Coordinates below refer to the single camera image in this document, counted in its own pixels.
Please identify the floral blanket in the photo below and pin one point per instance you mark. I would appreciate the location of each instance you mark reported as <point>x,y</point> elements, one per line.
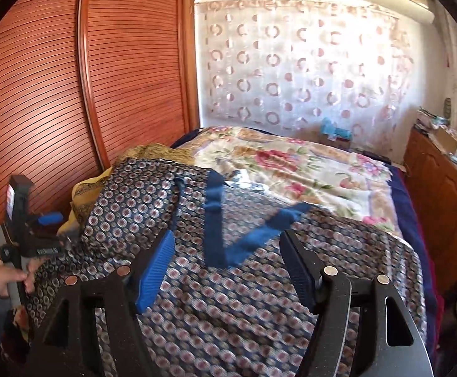
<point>291,165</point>

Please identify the floral bed quilt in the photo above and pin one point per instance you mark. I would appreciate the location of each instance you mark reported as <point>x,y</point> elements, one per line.
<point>403,192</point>

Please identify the wooden cabinet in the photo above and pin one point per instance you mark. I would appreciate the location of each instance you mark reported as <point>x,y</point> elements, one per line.
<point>440,204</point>

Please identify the teal box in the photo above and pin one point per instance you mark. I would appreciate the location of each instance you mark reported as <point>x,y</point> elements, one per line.
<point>334,130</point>

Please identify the yellow gold cloth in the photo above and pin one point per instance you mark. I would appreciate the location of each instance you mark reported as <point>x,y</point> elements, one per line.
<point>150,153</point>

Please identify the navy circle-patterned garment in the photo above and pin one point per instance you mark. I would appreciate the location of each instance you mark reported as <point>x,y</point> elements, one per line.
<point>220,306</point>

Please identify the clutter pile on cabinet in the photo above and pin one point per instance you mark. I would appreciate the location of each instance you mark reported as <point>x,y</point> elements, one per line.
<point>444,137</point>

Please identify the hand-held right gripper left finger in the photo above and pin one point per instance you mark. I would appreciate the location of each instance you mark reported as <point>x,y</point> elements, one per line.
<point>155,268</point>

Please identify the white curtain with pink rings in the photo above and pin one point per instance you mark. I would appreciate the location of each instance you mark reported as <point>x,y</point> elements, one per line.
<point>291,70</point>

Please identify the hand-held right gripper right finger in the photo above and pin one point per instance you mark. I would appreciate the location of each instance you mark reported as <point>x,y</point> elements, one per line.
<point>299,271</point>

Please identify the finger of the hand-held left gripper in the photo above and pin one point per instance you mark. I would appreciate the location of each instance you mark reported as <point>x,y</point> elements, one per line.
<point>51,218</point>

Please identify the wooden slatted wardrobe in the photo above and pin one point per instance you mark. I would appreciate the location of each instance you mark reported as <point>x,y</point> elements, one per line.
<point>55,86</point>

